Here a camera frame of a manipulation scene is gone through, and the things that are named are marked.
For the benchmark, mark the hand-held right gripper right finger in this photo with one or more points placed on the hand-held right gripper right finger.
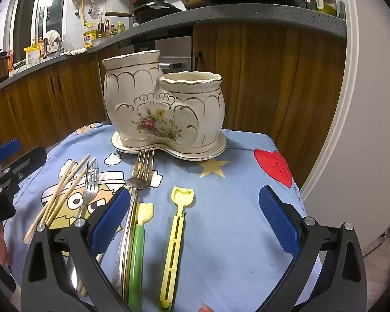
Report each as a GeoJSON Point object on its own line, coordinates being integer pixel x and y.
{"type": "Point", "coordinates": [279, 221]}

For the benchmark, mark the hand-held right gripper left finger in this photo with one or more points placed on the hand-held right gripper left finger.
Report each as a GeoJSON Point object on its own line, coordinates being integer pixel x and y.
{"type": "Point", "coordinates": [110, 217]}

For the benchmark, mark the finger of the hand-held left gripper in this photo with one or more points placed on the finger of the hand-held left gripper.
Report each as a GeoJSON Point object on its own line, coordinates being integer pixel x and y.
{"type": "Point", "coordinates": [6, 151]}
{"type": "Point", "coordinates": [27, 164]}

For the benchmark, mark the silver fork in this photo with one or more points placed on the silver fork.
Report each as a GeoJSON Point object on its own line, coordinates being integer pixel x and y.
{"type": "Point", "coordinates": [90, 185]}

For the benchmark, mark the wooden chopstick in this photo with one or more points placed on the wooden chopstick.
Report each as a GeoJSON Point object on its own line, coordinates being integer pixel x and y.
{"type": "Point", "coordinates": [72, 190]}
{"type": "Point", "coordinates": [62, 182]}
{"type": "Point", "coordinates": [60, 195]}
{"type": "Point", "coordinates": [68, 203]}

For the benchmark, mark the ornate silver spoon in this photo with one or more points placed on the ornate silver spoon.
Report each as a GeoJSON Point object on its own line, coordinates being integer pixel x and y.
{"type": "Point", "coordinates": [137, 182]}

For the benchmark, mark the gold fork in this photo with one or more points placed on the gold fork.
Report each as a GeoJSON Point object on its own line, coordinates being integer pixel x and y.
{"type": "Point", "coordinates": [144, 165]}

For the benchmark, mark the cream floral ceramic utensil holder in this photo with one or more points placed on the cream floral ceramic utensil holder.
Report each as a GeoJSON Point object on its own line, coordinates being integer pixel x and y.
{"type": "Point", "coordinates": [156, 104]}

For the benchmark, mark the blue cartoon printed cloth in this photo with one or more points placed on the blue cartoon printed cloth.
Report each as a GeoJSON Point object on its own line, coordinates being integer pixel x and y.
{"type": "Point", "coordinates": [227, 214]}

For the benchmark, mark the wooden kitchen cabinet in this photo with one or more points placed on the wooden kitchen cabinet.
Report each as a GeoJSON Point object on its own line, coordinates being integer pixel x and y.
{"type": "Point", "coordinates": [266, 87]}
{"type": "Point", "coordinates": [45, 104]}

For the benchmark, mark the yellow food packet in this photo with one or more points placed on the yellow food packet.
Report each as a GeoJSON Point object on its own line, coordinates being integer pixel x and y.
{"type": "Point", "coordinates": [33, 55]}

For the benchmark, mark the white cloth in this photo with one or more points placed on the white cloth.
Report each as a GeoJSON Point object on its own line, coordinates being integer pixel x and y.
{"type": "Point", "coordinates": [74, 52]}

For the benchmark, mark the white towel on rack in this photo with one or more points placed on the white towel on rack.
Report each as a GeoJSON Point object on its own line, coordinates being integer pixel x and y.
{"type": "Point", "coordinates": [53, 39]}

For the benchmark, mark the yellow cooking oil bottle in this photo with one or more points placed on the yellow cooking oil bottle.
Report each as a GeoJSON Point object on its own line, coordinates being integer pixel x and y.
{"type": "Point", "coordinates": [90, 39]}

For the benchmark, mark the row of sauce bottles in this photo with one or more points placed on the row of sauce bottles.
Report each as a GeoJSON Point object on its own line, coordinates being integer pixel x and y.
{"type": "Point", "coordinates": [112, 30]}

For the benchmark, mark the stainless steel oven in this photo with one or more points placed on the stainless steel oven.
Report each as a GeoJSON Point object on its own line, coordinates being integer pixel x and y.
{"type": "Point", "coordinates": [175, 50]}

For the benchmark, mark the black wok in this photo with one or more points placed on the black wok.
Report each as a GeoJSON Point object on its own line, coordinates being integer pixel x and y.
{"type": "Point", "coordinates": [152, 11]}

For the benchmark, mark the grey kitchen counter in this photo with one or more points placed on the grey kitchen counter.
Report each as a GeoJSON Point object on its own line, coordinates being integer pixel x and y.
{"type": "Point", "coordinates": [247, 14]}

